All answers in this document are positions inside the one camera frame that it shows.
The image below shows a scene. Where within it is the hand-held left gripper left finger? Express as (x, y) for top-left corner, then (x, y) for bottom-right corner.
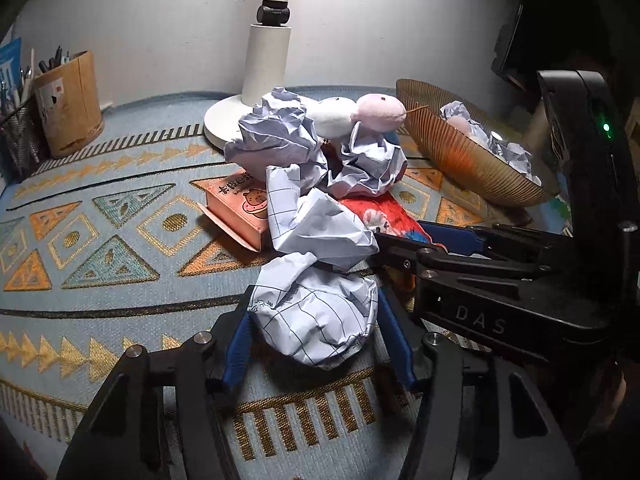
(55, 285), (256, 480)

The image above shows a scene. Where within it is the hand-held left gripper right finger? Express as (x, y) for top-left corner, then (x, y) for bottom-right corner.
(375, 285), (583, 480)

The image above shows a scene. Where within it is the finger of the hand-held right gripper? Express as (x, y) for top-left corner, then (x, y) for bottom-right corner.
(416, 219), (571, 263)
(374, 231), (551, 286)

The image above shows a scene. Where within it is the woven wicker bowl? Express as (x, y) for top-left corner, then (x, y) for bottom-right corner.
(396, 78), (558, 208)

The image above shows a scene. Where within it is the grid-lined paper ball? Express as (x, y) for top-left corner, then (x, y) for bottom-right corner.
(250, 252), (379, 368)

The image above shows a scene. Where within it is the grid-lined paper sheet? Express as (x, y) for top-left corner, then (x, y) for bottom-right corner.
(265, 162), (381, 273)

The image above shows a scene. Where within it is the red printed packet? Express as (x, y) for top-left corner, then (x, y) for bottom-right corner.
(340, 192), (446, 251)

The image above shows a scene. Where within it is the green printed paper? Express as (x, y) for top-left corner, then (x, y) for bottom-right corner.
(547, 192), (573, 233)

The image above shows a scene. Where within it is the patterned woven mat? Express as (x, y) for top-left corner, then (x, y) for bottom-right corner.
(0, 85), (576, 480)

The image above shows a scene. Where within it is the pink and white plush toy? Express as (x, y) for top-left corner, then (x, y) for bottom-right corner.
(311, 92), (407, 138)

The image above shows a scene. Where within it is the pink snack box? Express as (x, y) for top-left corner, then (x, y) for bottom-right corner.
(192, 167), (273, 252)

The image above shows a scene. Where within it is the large crumpled paper ball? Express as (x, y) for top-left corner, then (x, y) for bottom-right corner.
(224, 87), (330, 183)

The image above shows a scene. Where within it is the dark rectangular object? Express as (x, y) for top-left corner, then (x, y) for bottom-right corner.
(490, 5), (541, 106)

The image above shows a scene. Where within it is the white desk lamp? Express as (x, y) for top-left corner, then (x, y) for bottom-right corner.
(202, 0), (321, 153)

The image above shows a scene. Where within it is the round wooden pen holder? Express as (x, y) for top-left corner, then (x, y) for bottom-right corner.
(31, 50), (105, 158)

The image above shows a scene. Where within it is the black mesh pen holder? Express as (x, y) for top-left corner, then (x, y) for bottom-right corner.
(0, 95), (51, 186)

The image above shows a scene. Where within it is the bundle of pens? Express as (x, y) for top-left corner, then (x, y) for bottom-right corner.
(0, 47), (37, 111)

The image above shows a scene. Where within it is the bunch of dark markers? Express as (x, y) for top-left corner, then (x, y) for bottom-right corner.
(37, 45), (73, 73)

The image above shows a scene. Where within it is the row of upright books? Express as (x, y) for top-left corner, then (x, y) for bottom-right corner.
(0, 37), (23, 106)

